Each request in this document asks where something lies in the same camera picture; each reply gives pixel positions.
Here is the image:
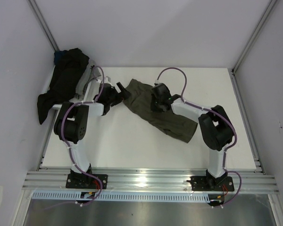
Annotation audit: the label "black shorts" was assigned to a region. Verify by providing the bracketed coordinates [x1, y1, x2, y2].
[37, 48, 89, 124]

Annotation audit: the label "olive green shorts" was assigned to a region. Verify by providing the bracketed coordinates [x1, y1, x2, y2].
[123, 79, 198, 143]

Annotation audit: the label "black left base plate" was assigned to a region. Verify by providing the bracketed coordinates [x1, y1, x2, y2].
[66, 171, 108, 189]

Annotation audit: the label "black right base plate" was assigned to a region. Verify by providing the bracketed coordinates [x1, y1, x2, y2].
[187, 176, 234, 192]

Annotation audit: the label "white perforated basket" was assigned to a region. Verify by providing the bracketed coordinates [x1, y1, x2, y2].
[47, 65, 97, 111]

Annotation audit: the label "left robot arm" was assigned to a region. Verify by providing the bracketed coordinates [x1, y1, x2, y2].
[54, 82, 131, 189]

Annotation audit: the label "grey shorts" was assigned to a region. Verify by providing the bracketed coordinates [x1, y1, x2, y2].
[75, 59, 101, 100]

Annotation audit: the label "dark blue garment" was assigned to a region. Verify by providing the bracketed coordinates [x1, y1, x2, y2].
[54, 50, 68, 65]

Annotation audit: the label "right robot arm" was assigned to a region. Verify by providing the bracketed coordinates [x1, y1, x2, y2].
[151, 83, 235, 190]

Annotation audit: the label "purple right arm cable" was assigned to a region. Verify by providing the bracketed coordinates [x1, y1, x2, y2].
[155, 67, 242, 209]

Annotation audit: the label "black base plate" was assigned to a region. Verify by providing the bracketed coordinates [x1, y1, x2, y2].
[187, 176, 234, 192]
[66, 171, 108, 189]

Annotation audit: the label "left aluminium corner post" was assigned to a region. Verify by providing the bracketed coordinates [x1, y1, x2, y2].
[27, 0, 59, 52]

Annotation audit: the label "aluminium corner post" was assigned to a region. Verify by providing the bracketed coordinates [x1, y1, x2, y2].
[27, 0, 59, 52]
[231, 0, 280, 73]

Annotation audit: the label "aluminium mounting rail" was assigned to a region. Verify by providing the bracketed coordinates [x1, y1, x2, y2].
[22, 168, 279, 194]

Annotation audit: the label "white slotted cable duct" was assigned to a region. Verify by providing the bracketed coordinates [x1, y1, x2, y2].
[32, 190, 210, 203]

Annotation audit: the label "right aluminium corner post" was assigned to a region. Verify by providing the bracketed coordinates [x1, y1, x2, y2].
[231, 0, 280, 73]

